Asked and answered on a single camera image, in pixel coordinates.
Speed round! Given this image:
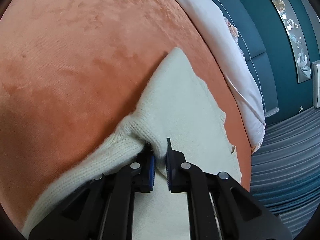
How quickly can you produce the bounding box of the white quilt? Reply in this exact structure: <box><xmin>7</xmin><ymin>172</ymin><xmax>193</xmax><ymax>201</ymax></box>
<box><xmin>176</xmin><ymin>0</ymin><xmax>265</xmax><ymax>153</ymax></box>

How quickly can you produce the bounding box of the silver floral wall panel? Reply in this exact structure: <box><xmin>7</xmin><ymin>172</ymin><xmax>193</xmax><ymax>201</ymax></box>
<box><xmin>271</xmin><ymin>0</ymin><xmax>311</xmax><ymax>83</ymax></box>

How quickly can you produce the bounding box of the orange plush bed blanket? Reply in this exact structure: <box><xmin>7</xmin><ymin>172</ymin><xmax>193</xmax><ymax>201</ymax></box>
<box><xmin>1</xmin><ymin>0</ymin><xmax>252</xmax><ymax>238</ymax></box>

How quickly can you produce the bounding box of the teal padded headboard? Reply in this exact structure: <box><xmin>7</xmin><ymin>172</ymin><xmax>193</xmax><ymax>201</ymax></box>
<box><xmin>213</xmin><ymin>0</ymin><xmax>319</xmax><ymax>125</ymax></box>

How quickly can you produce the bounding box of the white wall unit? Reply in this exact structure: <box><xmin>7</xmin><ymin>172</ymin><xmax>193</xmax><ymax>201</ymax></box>
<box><xmin>312</xmin><ymin>60</ymin><xmax>320</xmax><ymax>108</ymax></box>

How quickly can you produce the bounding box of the cream knit cardigan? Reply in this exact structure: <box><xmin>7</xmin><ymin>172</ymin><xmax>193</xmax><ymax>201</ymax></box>
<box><xmin>22</xmin><ymin>48</ymin><xmax>241</xmax><ymax>239</ymax></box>

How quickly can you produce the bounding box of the blue grey curtain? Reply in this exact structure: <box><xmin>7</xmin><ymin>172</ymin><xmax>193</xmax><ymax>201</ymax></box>
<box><xmin>250</xmin><ymin>107</ymin><xmax>319</xmax><ymax>237</ymax></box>

